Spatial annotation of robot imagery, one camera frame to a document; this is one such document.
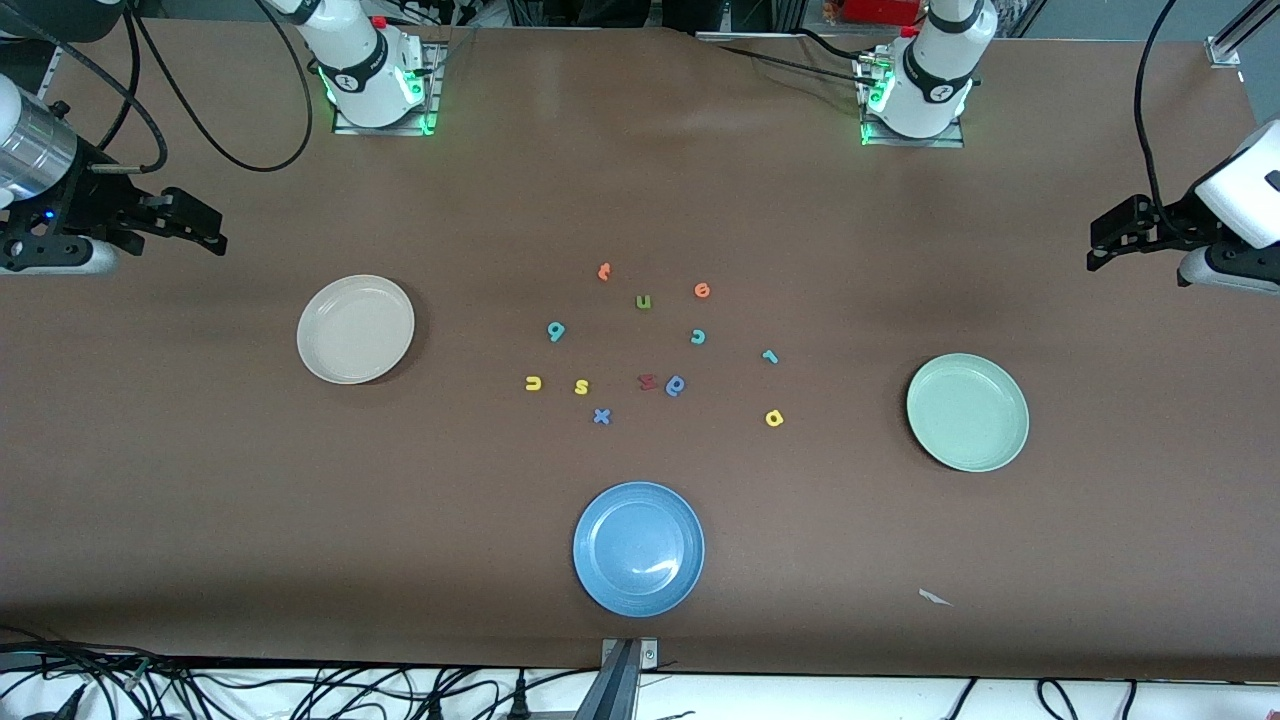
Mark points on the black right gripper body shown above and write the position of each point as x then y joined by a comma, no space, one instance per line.
88,200

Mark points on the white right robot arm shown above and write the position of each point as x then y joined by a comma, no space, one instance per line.
365,70

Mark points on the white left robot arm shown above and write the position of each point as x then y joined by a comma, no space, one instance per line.
935,70

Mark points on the beige plate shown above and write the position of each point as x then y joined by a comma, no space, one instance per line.
355,330

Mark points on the pale green plate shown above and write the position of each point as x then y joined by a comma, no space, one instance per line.
968,412

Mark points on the red box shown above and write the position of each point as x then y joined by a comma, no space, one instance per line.
880,10

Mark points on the white paper scrap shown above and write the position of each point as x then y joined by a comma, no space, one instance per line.
933,597

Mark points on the blue letter a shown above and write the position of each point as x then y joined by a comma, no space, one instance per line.
677,386

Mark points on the blue plate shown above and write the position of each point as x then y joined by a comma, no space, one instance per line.
638,548

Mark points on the aluminium frame profile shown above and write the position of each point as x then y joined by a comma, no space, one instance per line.
1225,48
48,75

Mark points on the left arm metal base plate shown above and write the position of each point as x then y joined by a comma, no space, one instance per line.
915,142

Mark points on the grey camera mount pole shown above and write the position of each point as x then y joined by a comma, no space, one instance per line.
612,690

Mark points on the silver metal bracket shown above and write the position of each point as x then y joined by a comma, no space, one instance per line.
650,655

